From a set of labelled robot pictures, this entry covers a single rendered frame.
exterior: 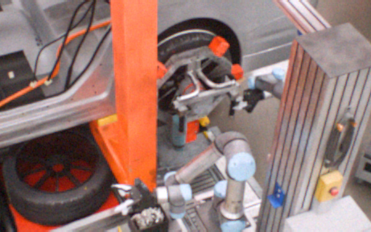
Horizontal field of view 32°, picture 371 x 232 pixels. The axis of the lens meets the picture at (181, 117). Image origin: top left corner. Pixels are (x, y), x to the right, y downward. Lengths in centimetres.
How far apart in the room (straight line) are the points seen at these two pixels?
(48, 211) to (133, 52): 132
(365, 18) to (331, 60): 387
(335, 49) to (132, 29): 91
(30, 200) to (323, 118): 199
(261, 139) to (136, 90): 194
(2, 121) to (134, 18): 120
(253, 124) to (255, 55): 92
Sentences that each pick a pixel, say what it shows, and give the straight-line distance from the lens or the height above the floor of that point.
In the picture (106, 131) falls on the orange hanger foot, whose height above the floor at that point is 68.
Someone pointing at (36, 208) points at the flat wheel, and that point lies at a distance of 386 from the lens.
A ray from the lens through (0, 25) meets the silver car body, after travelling 432.
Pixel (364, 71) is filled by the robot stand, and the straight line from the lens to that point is 237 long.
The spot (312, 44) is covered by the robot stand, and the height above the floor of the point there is 203.
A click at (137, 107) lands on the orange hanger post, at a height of 129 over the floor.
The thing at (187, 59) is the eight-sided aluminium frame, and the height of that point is 112.
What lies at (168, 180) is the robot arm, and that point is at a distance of 302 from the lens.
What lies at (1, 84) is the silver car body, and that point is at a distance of 409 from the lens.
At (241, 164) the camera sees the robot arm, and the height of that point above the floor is 144.
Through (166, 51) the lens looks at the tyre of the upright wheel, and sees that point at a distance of 371.
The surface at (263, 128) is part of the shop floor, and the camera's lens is 490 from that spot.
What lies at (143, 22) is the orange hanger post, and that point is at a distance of 282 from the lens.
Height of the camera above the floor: 349
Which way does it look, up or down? 45 degrees down
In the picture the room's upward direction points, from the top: 3 degrees clockwise
